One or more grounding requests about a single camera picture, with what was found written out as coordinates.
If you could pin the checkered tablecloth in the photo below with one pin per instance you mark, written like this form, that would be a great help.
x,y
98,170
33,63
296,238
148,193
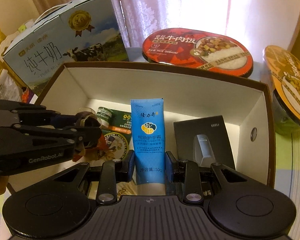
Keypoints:
x,y
287,176

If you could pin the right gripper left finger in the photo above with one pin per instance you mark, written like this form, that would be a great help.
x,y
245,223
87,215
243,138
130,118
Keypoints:
x,y
113,172

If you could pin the black shaver box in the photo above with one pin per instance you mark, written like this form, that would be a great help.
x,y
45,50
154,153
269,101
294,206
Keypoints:
x,y
204,141

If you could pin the purple curtain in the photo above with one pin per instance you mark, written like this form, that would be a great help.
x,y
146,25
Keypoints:
x,y
138,19

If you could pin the milk carton box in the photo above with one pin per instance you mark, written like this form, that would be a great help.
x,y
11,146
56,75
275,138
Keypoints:
x,y
80,31

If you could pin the green round-label card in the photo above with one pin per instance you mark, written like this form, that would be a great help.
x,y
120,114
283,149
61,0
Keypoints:
x,y
117,135

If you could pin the green lid white bottle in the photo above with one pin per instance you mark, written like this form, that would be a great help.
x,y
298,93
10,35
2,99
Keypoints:
x,y
104,116

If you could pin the blue hand cream tube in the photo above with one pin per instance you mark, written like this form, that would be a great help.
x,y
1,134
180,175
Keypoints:
x,y
148,134

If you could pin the white plastic bag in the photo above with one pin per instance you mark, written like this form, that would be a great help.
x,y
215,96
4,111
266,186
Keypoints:
x,y
9,90

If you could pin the red instant rice bowl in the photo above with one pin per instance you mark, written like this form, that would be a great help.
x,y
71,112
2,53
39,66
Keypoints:
x,y
199,50

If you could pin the orange instant noodle bowl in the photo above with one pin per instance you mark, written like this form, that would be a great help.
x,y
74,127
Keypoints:
x,y
282,75

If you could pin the red snack packet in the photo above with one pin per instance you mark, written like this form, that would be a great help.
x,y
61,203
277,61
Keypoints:
x,y
88,154

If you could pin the brown white storage box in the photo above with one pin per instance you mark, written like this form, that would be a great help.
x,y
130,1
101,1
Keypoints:
x,y
188,93

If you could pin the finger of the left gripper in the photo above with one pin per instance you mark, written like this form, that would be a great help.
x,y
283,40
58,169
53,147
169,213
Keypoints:
x,y
12,112
83,134

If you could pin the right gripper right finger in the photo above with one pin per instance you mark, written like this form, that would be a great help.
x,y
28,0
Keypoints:
x,y
182,179

